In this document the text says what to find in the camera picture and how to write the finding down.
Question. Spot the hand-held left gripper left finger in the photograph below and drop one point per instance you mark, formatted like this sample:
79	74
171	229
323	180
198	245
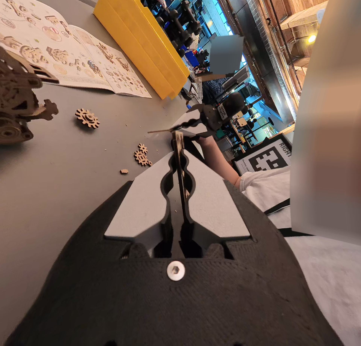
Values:
135	210

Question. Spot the instruction booklet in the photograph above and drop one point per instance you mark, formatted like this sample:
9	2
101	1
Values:
79	49

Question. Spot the round ceiling lamp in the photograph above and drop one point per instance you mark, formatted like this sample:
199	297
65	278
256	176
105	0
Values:
311	38

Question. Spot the medium wooden gear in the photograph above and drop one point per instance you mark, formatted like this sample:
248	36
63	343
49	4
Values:
142	158

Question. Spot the yellow plastic bin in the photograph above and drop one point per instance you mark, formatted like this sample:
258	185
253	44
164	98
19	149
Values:
141	41

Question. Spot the wooden cutout sheet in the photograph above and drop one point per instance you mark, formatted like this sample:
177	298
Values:
179	148

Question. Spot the partly built wooden model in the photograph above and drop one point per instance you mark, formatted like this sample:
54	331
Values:
17	97

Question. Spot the person's right forearm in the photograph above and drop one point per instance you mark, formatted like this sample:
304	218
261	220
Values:
220	162

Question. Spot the framed black-white marker sign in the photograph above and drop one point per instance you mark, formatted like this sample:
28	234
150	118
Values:
270	157

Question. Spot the person's white shirt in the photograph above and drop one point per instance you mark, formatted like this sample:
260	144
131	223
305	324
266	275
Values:
324	267

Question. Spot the small wooden gear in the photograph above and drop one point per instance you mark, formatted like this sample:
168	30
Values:
143	148

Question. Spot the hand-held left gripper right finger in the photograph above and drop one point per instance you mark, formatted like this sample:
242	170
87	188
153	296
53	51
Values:
220	210

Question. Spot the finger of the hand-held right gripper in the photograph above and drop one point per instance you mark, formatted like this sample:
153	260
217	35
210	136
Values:
194	132
190	116

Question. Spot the rack of black dumbbells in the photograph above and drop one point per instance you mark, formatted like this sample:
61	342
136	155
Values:
183	21

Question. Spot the large wooden gear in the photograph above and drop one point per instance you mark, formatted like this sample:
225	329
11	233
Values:
87	118

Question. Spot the silver ventilation duct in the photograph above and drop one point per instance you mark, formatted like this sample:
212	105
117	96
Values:
259	49

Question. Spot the thin dark wooden stick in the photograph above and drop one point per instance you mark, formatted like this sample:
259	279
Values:
160	130

